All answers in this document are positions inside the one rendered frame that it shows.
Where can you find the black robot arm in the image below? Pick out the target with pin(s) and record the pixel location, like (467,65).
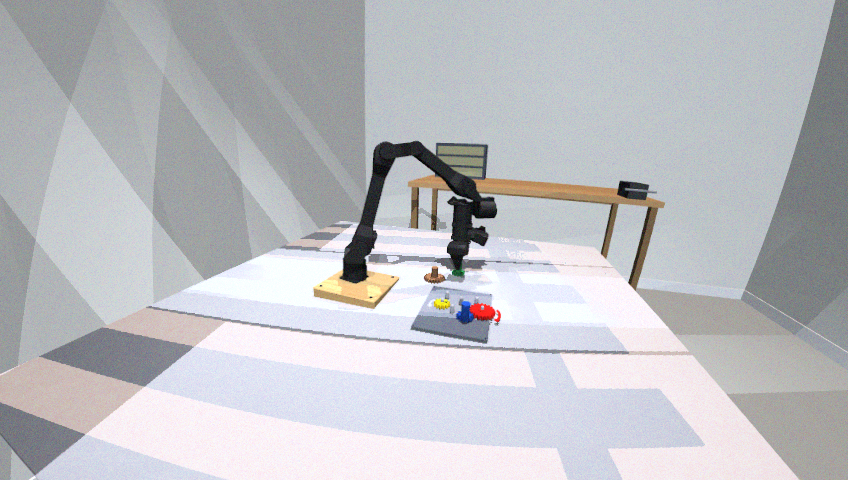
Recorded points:
(354,268)

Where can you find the blue gear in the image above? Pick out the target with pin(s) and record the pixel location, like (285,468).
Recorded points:
(464,315)

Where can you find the brown gear with handle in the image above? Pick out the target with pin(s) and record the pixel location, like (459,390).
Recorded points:
(434,277)

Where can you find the red gear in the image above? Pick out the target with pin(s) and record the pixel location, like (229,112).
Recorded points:
(487,313)

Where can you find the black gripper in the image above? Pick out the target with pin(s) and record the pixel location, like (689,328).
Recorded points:
(458,248)

